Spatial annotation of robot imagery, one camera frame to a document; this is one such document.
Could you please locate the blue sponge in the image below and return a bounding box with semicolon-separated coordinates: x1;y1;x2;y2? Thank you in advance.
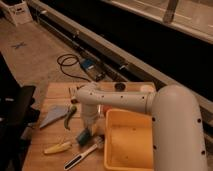
76;129;91;146

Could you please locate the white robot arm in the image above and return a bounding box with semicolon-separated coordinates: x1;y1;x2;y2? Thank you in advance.
76;83;208;171

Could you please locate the dark green cup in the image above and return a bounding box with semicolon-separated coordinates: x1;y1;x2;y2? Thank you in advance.
114;82;126;92

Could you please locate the orange round toy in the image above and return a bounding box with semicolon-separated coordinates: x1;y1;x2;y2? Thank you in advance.
102;106;111;116

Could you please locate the blue grey power box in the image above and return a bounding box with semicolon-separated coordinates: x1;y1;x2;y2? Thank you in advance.
80;59;105;82

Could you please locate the white small box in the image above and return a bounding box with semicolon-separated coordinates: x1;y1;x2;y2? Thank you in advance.
69;87;78;104

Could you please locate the green pepper toy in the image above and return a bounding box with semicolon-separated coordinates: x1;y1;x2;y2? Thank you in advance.
64;105;77;130

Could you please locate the yellow plastic bin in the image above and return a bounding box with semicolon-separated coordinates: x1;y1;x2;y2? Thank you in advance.
104;109;154;171

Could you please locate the white dish brush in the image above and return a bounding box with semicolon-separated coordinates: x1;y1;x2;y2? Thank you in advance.
64;135;105;171

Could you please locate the grey blue folded cloth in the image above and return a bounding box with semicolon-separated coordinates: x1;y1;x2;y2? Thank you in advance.
39;105;68;129

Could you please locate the black chair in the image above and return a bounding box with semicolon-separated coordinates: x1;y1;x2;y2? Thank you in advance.
0;52;40;171

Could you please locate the white storage crate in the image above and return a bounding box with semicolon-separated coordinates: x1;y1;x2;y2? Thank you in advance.
0;0;32;26

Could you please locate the black cable loop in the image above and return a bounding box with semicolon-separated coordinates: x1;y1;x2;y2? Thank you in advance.
56;53;93;83

